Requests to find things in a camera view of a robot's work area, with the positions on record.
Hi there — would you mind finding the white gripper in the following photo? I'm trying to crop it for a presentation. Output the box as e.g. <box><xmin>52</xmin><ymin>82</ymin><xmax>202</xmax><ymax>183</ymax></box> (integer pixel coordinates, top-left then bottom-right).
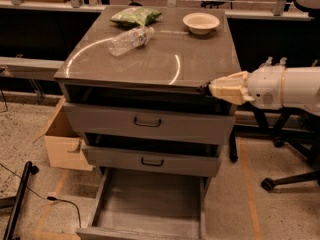
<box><xmin>209</xmin><ymin>65</ymin><xmax>285</xmax><ymax>110</ymax></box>

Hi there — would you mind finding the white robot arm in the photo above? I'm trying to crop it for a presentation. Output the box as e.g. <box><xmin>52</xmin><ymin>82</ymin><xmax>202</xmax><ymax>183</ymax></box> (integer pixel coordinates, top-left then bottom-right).
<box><xmin>209</xmin><ymin>65</ymin><xmax>320</xmax><ymax>116</ymax></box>

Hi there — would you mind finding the grey drawer cabinet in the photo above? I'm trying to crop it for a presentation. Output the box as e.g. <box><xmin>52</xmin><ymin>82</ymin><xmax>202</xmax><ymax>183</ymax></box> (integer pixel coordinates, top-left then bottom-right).
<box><xmin>53</xmin><ymin>5</ymin><xmax>248</xmax><ymax>182</ymax></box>

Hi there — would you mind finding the top grey drawer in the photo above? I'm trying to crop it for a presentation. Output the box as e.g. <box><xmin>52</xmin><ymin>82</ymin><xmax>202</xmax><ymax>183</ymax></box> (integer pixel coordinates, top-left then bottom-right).
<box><xmin>63</xmin><ymin>102</ymin><xmax>234</xmax><ymax>145</ymax></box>

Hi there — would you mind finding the grey drawer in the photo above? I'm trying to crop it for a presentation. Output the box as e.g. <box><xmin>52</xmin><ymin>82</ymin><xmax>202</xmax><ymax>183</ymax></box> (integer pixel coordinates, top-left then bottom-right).
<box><xmin>82</xmin><ymin>146</ymin><xmax>221</xmax><ymax>177</ymax></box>
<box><xmin>76</xmin><ymin>169</ymin><xmax>206</xmax><ymax>240</ymax></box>
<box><xmin>63</xmin><ymin>102</ymin><xmax>234</xmax><ymax>145</ymax></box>

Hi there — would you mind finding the middle grey drawer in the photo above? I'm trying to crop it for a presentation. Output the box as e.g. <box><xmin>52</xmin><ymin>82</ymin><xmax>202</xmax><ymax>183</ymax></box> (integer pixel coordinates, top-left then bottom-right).
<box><xmin>82</xmin><ymin>146</ymin><xmax>221</xmax><ymax>177</ymax></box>

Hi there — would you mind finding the bottom grey drawer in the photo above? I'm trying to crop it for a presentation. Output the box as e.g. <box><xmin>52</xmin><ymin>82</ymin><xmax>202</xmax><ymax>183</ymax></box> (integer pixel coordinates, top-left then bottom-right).
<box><xmin>76</xmin><ymin>169</ymin><xmax>206</xmax><ymax>240</ymax></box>

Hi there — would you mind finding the right sanitizer bottle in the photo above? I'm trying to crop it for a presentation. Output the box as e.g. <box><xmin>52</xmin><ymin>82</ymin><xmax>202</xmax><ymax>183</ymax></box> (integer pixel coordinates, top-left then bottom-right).
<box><xmin>279</xmin><ymin>57</ymin><xmax>287</xmax><ymax>66</ymax></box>

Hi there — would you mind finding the white paper bowl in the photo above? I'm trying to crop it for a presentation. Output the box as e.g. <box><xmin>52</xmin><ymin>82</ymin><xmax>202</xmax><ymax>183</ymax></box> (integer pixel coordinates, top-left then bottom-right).
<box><xmin>183</xmin><ymin>13</ymin><xmax>220</xmax><ymax>35</ymax></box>

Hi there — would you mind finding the black office chair base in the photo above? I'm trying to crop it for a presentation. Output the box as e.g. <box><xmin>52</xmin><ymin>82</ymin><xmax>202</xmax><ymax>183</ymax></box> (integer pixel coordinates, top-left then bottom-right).
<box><xmin>261</xmin><ymin>111</ymin><xmax>320</xmax><ymax>192</ymax></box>

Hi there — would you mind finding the clear plastic water bottle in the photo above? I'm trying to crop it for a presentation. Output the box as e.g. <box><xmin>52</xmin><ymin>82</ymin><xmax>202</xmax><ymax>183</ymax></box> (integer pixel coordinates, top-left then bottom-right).
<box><xmin>108</xmin><ymin>26</ymin><xmax>154</xmax><ymax>56</ymax></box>

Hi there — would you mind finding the green chip bag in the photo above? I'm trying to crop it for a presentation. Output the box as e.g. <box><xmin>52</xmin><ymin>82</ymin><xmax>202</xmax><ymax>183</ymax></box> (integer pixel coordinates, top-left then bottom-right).
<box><xmin>110</xmin><ymin>7</ymin><xmax>162</xmax><ymax>26</ymax></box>

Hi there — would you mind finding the cardboard box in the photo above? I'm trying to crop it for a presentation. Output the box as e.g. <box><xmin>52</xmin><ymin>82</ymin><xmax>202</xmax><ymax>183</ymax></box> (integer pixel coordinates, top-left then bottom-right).
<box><xmin>35</xmin><ymin>97</ymin><xmax>93</xmax><ymax>171</ymax></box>

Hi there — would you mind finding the black stand leg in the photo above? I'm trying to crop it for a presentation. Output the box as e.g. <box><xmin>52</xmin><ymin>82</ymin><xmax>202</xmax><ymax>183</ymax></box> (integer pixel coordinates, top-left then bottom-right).
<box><xmin>0</xmin><ymin>161</ymin><xmax>39</xmax><ymax>240</ymax></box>

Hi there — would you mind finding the black floor cable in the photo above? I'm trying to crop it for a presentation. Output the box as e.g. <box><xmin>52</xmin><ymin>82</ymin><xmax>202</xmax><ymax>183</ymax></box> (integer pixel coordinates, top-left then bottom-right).
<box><xmin>0</xmin><ymin>162</ymin><xmax>83</xmax><ymax>229</ymax></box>

